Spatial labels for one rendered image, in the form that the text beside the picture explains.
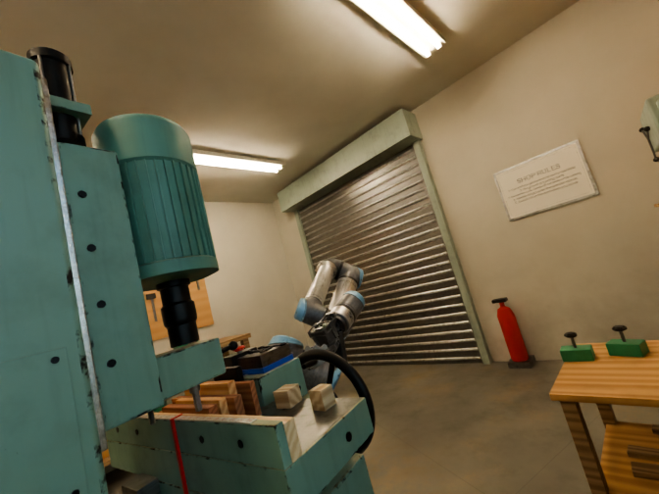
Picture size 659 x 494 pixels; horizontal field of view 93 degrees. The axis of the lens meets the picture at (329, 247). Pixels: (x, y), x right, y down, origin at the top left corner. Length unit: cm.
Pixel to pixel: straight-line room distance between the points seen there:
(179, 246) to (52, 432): 30
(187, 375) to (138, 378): 10
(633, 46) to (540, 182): 104
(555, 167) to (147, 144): 298
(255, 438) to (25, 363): 28
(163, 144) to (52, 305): 33
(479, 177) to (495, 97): 71
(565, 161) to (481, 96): 94
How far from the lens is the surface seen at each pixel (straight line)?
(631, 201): 318
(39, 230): 52
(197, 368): 65
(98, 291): 56
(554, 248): 322
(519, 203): 323
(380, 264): 381
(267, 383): 75
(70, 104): 71
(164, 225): 62
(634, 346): 175
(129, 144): 68
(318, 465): 53
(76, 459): 51
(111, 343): 56
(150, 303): 407
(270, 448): 49
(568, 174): 319
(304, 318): 125
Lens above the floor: 111
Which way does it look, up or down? 7 degrees up
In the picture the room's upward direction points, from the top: 15 degrees counter-clockwise
